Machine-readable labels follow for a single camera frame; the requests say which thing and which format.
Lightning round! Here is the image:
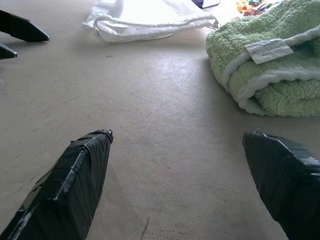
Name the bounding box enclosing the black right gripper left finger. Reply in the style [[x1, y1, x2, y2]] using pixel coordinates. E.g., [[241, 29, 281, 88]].
[[0, 128, 114, 240]]

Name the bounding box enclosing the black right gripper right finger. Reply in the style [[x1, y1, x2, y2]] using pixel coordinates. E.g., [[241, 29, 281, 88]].
[[242, 128, 320, 240]]

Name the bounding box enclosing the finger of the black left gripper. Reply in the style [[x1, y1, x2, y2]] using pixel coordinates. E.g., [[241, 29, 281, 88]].
[[0, 42, 18, 61], [0, 9, 50, 43]]

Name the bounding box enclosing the green fluffy towel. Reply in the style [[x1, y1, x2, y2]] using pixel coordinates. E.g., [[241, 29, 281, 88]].
[[205, 0, 320, 118]]

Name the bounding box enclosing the pile of colourful small blocks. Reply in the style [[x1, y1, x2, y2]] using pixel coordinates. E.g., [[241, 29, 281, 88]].
[[231, 0, 286, 20]]

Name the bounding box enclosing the dark purple object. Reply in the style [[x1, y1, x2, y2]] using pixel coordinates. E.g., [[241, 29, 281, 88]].
[[192, 0, 222, 10]]

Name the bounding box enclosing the white drawstring bag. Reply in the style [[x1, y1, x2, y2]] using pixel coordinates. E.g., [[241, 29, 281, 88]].
[[81, 0, 220, 45]]

